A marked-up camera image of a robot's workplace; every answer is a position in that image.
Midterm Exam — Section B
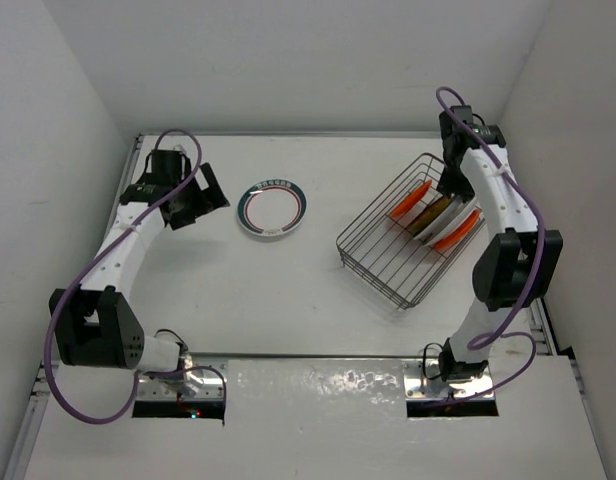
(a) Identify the green rimmed white plate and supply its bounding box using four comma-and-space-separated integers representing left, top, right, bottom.
236, 178, 308, 239
415, 196, 476, 246

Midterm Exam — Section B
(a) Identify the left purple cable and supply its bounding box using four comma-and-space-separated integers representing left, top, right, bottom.
43, 129, 227, 425

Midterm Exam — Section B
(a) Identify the orange plate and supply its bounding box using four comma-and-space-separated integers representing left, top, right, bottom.
390, 180, 432, 218
433, 209, 480, 251

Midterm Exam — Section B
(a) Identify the yellow plate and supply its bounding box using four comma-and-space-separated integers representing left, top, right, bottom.
406, 196, 452, 237

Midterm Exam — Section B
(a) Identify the near orange plate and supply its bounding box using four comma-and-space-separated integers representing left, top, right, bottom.
433, 209, 480, 251

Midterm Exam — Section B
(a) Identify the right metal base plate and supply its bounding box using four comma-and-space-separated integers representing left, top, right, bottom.
402, 357, 493, 401

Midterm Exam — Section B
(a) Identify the far orange plate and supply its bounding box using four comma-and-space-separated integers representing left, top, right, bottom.
390, 180, 432, 218

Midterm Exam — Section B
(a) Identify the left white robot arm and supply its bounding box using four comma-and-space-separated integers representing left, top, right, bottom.
49, 149, 229, 372

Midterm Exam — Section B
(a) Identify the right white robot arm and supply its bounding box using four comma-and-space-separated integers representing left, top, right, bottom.
437, 105, 563, 382

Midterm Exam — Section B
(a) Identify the wire dish rack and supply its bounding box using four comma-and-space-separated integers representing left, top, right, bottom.
336, 153, 484, 310

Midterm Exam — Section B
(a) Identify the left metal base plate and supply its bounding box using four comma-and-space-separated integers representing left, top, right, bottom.
136, 353, 229, 402

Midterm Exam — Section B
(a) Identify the metal base plate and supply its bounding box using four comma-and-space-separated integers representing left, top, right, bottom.
402, 357, 493, 401
136, 353, 229, 402

